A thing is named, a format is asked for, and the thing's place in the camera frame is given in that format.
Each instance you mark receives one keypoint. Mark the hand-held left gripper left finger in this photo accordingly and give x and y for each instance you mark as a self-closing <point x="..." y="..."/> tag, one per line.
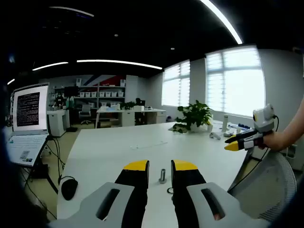
<point x="133" y="180"/>

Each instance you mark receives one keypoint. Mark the black computer mouse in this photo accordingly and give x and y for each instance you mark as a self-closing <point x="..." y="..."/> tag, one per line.
<point x="69" y="189"/>

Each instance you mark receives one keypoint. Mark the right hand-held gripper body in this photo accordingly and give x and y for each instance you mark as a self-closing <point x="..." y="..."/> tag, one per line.
<point x="263" y="118"/>

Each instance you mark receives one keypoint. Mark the grey mesh office chair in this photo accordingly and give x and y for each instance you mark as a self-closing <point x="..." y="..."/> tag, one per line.
<point x="266" y="180"/>

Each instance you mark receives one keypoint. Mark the large metal threaded stud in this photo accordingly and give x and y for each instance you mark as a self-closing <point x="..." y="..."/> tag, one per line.
<point x="163" y="175"/>

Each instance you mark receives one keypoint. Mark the white swivel chair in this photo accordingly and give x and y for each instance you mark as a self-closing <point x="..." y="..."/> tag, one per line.
<point x="85" y="111"/>

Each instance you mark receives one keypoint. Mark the white bottle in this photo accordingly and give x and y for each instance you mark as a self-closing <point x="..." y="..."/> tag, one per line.
<point x="225" y="123"/>

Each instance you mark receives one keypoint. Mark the blue white device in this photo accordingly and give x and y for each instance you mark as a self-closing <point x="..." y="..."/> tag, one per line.
<point x="244" y="126"/>

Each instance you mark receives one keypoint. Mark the shelf with white bins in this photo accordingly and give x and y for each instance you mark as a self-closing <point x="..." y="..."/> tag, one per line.
<point x="102" y="94"/>

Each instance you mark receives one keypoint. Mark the white office desk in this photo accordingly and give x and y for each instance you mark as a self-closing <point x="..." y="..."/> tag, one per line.
<point x="128" y="115"/>

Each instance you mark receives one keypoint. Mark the ceiling light strip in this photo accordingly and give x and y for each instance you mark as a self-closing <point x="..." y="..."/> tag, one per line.
<point x="118" y="62"/>
<point x="50" y="65"/>
<point x="225" y="22"/>

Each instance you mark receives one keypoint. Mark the wide window with blinds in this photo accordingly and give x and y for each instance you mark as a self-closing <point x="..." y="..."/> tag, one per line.
<point x="235" y="80"/>

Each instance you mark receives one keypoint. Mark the potted green plant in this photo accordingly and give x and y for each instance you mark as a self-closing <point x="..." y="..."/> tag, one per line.
<point x="194" y="114"/>

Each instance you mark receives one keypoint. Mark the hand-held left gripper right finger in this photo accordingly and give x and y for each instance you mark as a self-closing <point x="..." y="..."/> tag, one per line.
<point x="187" y="180"/>

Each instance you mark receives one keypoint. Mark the small green plant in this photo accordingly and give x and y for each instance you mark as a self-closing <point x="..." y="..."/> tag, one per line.
<point x="127" y="105"/>

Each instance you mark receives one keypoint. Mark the white cabinet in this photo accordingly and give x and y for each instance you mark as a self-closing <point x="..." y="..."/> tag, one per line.
<point x="58" y="122"/>

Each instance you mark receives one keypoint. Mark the black laptop stand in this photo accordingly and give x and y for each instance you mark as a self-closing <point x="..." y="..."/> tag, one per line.
<point x="52" y="184"/>

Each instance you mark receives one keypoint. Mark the open white laptop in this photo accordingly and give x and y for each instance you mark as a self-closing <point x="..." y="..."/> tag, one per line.
<point x="28" y="107"/>

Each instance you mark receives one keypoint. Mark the narrow window with blinds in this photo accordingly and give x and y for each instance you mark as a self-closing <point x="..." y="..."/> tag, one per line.
<point x="175" y="85"/>

